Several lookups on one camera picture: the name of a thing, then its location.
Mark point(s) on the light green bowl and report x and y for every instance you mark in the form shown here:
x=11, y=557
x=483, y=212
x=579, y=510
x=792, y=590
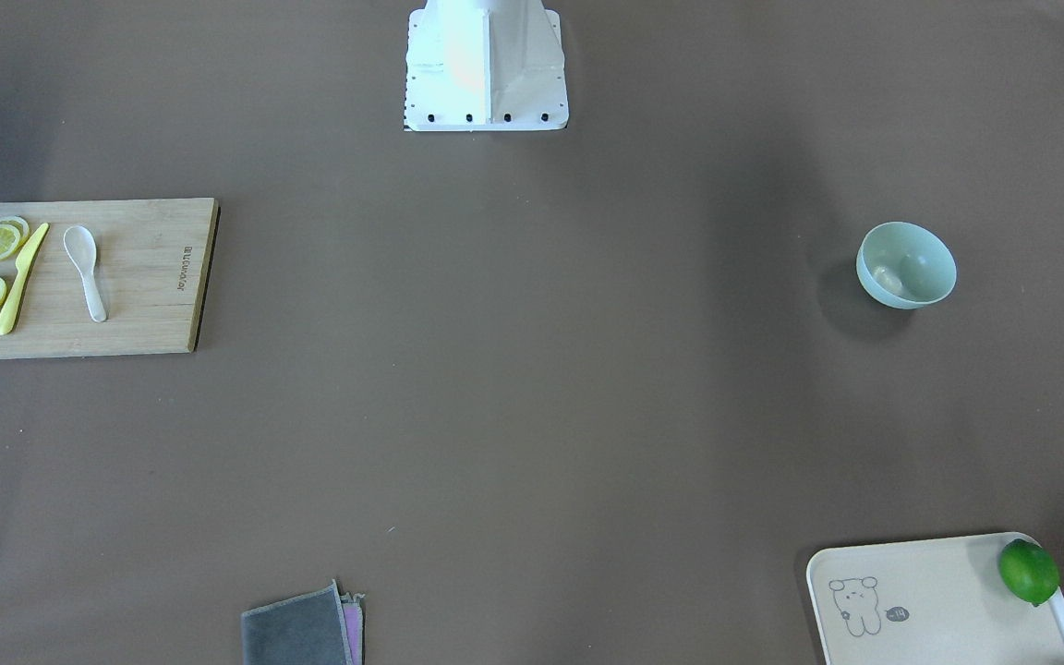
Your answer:
x=903, y=265

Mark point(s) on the white ceramic spoon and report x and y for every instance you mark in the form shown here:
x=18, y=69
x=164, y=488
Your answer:
x=82, y=250

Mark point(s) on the grey folded cloth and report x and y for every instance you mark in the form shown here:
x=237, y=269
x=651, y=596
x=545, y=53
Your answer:
x=323, y=627

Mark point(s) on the bamboo cutting board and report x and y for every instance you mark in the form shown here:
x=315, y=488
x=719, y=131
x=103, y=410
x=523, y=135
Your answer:
x=152, y=268

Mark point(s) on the beige serving tray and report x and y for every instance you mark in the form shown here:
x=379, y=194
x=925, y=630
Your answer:
x=929, y=601

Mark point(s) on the yellow plastic knife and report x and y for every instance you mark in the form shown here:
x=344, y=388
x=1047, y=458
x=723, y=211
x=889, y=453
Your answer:
x=23, y=264

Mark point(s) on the upper lemon slice stack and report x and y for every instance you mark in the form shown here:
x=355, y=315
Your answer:
x=14, y=232

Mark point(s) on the green lime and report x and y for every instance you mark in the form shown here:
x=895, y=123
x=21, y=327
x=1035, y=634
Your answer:
x=1028, y=571

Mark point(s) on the white pedestal column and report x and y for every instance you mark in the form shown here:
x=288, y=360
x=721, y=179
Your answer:
x=485, y=66

